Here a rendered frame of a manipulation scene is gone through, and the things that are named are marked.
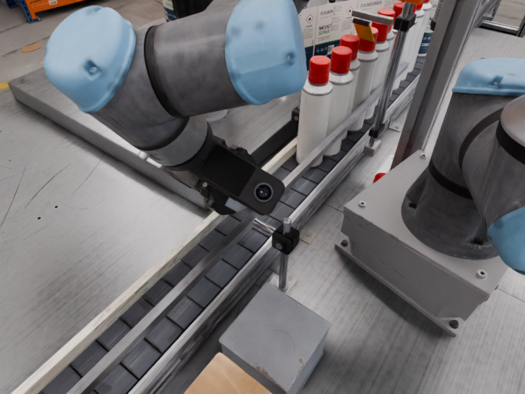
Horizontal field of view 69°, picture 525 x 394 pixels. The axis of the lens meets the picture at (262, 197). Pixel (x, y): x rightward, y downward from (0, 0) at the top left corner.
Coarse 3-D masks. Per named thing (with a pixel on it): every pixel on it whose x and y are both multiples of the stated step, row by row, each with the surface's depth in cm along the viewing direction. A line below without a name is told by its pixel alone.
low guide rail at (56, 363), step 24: (288, 144) 72; (264, 168) 67; (216, 216) 59; (192, 240) 56; (168, 264) 54; (144, 288) 51; (120, 312) 49; (96, 336) 47; (48, 360) 44; (72, 360) 46; (24, 384) 42
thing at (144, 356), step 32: (416, 64) 102; (288, 160) 74; (288, 192) 68; (224, 224) 63; (192, 256) 58; (224, 256) 58; (160, 288) 54; (192, 288) 54; (128, 320) 51; (192, 320) 51; (96, 352) 48; (160, 352) 48; (64, 384) 45; (128, 384) 45
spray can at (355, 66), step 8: (344, 40) 64; (352, 40) 64; (352, 48) 65; (352, 56) 66; (352, 64) 67; (360, 64) 68; (352, 72) 67; (352, 88) 70; (352, 96) 71; (352, 104) 73; (344, 136) 78
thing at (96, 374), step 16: (352, 112) 71; (336, 128) 67; (320, 144) 64; (304, 160) 61; (288, 176) 59; (240, 224) 52; (224, 240) 50; (208, 256) 48; (192, 272) 46; (176, 288) 45; (160, 304) 43; (176, 304) 45; (144, 320) 42; (160, 320) 43; (128, 336) 41; (144, 336) 42; (112, 352) 40; (128, 352) 41; (96, 368) 38; (112, 368) 40; (80, 384) 37; (96, 384) 38
